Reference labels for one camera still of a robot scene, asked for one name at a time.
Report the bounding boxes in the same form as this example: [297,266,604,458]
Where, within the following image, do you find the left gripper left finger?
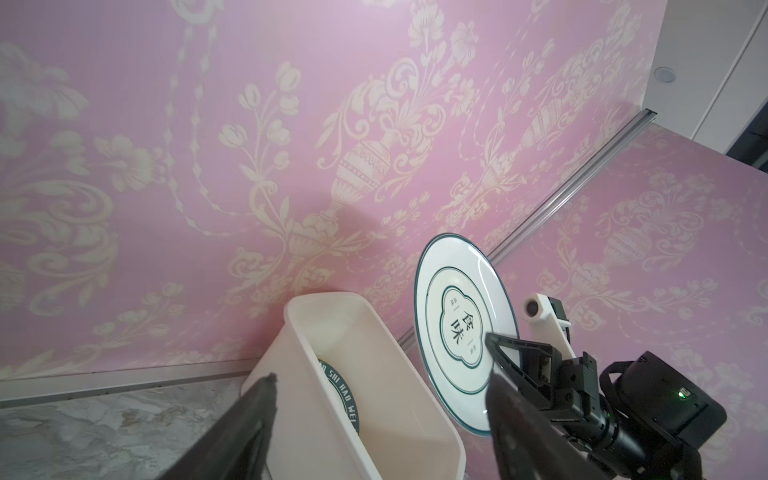
[159,373,277,480]

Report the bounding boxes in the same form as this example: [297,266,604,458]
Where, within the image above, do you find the white plate black rim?
[414,233,518,436]

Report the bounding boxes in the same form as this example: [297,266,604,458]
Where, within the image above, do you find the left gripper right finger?
[486,374,606,479]

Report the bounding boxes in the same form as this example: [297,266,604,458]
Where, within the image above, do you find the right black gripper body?
[543,352,727,479]

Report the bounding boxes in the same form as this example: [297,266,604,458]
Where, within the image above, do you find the white plate green lettered rim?
[318,358,360,434]

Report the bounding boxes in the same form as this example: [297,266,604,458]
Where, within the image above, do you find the aluminium right corner post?
[398,107,658,349]

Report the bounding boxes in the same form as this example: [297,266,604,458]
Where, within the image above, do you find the white plastic bin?
[241,292,466,479]

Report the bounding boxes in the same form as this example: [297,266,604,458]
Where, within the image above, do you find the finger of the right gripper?
[484,333,561,396]

